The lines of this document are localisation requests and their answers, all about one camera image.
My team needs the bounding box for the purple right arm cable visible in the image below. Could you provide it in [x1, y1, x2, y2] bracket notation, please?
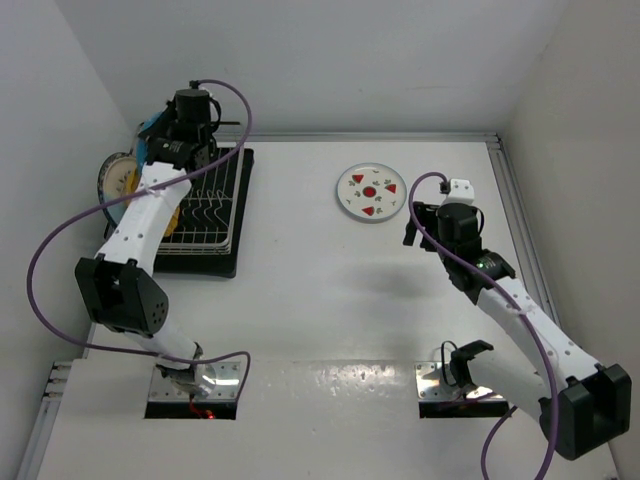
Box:
[408, 172, 562, 480]

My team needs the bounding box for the blue and beige plate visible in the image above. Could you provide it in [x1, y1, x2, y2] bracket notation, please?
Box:
[99, 158, 141, 227]

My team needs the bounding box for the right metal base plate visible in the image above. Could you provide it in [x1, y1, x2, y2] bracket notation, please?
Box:
[414, 361, 503, 403]

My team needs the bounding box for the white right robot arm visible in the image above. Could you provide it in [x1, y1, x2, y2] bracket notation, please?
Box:
[403, 202, 632, 460]

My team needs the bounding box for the white wire dish rack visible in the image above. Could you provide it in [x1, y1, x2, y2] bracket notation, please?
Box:
[102, 119, 246, 256]

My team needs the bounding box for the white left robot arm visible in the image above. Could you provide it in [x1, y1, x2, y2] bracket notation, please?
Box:
[75, 86, 216, 398]

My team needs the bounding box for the watermelon pattern white plate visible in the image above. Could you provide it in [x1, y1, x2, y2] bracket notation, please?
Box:
[336, 163, 408, 223]

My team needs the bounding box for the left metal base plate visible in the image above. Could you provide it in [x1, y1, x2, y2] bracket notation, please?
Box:
[148, 362, 240, 403]

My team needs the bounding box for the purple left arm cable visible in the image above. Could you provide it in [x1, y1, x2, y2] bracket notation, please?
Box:
[26, 78, 253, 401]

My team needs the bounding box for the black drip tray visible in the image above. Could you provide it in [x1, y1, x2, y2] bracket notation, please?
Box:
[104, 144, 256, 279]

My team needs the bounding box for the blue floral white plate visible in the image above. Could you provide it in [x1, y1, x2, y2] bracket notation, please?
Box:
[95, 151, 136, 211]

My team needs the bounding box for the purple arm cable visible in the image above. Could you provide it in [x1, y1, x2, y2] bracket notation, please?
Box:
[26, 78, 253, 401]
[408, 172, 562, 480]

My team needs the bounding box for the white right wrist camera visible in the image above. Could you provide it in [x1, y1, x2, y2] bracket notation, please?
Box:
[440, 178, 475, 206]

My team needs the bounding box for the metal base plate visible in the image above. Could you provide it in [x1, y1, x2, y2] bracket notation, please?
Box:
[148, 362, 240, 403]
[414, 361, 503, 403]

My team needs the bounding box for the blue polka dot plate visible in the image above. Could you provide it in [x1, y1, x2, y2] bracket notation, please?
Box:
[132, 112, 162, 172]

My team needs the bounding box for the yellow polka dot plate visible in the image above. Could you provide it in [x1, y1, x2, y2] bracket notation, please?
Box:
[120, 169, 183, 246]

